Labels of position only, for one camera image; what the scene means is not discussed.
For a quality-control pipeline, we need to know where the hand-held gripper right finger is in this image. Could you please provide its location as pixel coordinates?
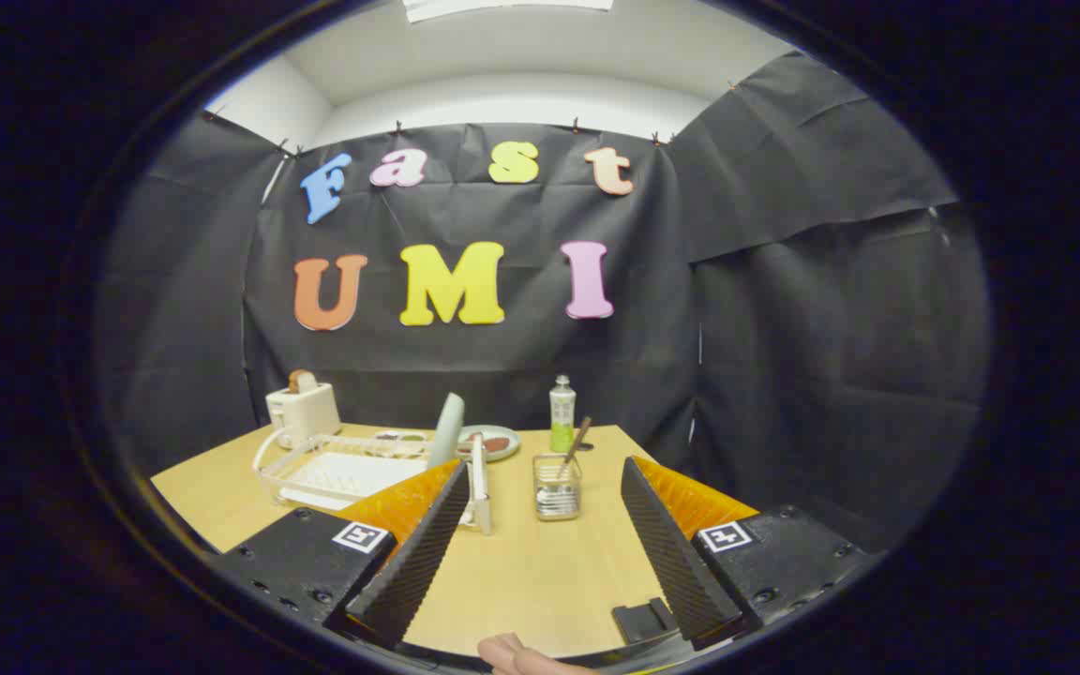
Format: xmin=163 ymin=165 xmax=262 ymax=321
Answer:
xmin=621 ymin=456 xmax=869 ymax=650

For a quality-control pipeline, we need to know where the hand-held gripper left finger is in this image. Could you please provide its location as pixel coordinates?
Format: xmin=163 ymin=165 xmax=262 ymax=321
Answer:
xmin=217 ymin=459 xmax=471 ymax=650

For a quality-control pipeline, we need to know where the white wire dish rack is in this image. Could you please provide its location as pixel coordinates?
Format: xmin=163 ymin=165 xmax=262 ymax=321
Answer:
xmin=257 ymin=431 xmax=494 ymax=535

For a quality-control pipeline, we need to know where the metal mesh basket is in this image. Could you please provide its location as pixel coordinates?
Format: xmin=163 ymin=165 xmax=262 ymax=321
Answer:
xmin=532 ymin=453 xmax=584 ymax=522

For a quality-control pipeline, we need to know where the pale green plate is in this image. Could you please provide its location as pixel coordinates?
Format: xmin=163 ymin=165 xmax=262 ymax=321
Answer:
xmin=427 ymin=392 xmax=466 ymax=470

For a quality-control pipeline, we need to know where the wooden handled spoon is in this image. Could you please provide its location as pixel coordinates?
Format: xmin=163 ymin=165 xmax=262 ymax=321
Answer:
xmin=554 ymin=417 xmax=593 ymax=498

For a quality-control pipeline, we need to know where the pale green meat dish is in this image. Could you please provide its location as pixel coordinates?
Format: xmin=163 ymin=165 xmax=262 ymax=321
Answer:
xmin=457 ymin=425 xmax=522 ymax=462

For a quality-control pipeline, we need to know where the cream divided grain tray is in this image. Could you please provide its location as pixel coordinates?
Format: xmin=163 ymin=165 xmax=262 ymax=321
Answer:
xmin=367 ymin=429 xmax=430 ymax=458

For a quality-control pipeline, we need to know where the clear green drink bottle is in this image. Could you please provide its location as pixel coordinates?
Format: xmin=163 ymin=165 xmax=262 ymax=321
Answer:
xmin=549 ymin=375 xmax=578 ymax=454

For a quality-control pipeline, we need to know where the cream toaster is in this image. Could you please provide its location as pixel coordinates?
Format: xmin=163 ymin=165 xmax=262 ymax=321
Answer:
xmin=265 ymin=380 xmax=342 ymax=449

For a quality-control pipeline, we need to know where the black backdrop cloth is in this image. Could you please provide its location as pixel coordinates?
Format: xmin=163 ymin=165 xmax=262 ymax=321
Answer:
xmin=95 ymin=52 xmax=991 ymax=563

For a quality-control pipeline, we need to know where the white ceiling light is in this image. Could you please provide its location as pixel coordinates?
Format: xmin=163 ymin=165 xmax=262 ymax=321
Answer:
xmin=402 ymin=0 xmax=614 ymax=23

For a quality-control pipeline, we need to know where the white toaster cable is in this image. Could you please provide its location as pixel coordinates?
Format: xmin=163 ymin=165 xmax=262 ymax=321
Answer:
xmin=252 ymin=427 xmax=286 ymax=474

